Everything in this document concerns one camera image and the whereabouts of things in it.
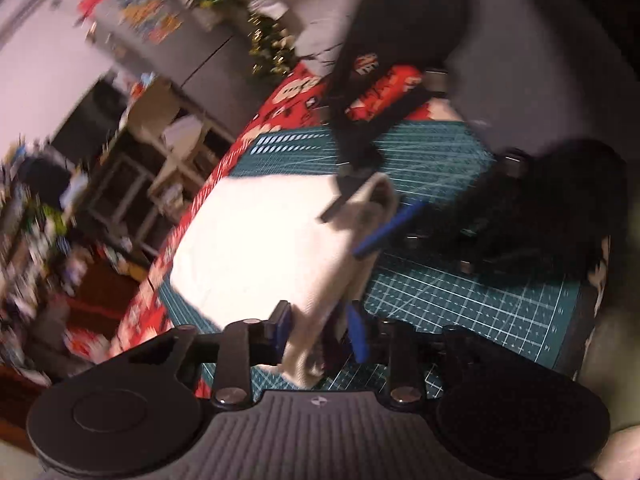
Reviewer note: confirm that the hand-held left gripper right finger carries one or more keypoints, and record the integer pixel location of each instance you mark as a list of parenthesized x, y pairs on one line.
[(359, 335)]

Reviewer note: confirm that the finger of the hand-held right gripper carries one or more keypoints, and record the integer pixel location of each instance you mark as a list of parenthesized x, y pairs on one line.
[(385, 232), (350, 145)]

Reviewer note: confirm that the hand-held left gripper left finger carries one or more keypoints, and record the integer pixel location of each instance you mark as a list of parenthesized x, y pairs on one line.
[(282, 327)]

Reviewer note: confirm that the white knit sweater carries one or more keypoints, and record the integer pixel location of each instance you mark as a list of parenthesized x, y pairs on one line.
[(260, 240)]

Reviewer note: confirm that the green cutting mat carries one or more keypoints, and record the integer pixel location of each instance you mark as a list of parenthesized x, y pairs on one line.
[(475, 310)]

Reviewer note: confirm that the small christmas tree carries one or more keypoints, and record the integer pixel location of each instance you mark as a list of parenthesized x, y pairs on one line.
[(270, 45)]

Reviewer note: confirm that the red patterned blanket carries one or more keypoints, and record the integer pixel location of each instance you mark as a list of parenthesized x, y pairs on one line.
[(145, 310)]

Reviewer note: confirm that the small white hanging cloth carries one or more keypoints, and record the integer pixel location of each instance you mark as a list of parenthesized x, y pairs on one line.
[(280, 15)]

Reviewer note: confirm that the silver refrigerator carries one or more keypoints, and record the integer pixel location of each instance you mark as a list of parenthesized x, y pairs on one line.
[(200, 45)]

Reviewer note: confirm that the beige chair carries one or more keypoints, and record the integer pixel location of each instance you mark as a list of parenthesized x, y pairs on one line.
[(155, 105)]

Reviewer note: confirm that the colourful fridge stickers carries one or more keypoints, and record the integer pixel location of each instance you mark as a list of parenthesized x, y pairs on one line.
[(150, 12)]

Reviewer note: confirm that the black monitor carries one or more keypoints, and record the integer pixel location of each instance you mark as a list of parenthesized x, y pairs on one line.
[(90, 120)]

